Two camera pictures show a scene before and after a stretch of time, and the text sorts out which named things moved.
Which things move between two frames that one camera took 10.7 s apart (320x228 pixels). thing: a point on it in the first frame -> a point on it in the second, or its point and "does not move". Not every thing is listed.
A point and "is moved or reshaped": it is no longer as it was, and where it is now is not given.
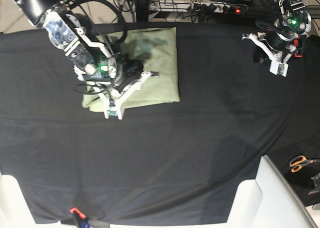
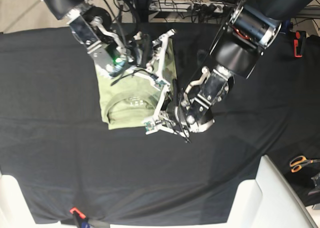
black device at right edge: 316,179 does not move
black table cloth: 175,162 does not move
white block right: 269,201 does not move
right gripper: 278,40 -> 174,116
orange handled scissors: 297,162 does not move
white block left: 15,212 does not move
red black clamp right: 298,42 does not move
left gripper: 128,70 -> 142,50
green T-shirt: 157,49 is moved or reshaped
